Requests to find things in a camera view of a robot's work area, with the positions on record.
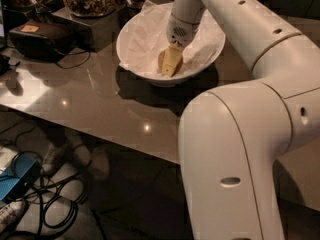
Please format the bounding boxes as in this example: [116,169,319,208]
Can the blue box on floor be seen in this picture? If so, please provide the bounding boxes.
[0,154,39,203]

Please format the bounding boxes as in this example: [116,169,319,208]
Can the white paper liner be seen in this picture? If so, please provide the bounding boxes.
[118,0,224,79]

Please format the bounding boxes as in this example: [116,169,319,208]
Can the white shoe under table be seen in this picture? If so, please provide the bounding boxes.
[41,143,68,177]

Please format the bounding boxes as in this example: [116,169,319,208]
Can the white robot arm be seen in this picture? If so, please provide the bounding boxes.
[168,0,320,240]

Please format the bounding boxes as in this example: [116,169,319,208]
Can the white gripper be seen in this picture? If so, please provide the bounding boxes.
[161,12,201,78]

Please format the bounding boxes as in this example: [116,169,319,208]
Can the dark box stand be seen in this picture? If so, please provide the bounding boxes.
[52,7,120,52]

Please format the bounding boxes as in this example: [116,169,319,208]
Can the white shoe lower left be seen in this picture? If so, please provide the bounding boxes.
[0,201,26,234]

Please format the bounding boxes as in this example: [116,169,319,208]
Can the black cable on table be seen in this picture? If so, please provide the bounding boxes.
[54,48,92,70]

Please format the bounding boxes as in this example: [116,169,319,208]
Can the white bowl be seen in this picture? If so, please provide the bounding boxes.
[115,1,227,88]

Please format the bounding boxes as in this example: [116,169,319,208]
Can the black device with label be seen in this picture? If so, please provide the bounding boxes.
[9,20,75,62]

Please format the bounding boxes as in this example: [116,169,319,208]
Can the black coiled floor cable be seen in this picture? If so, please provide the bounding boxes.
[0,118,93,240]

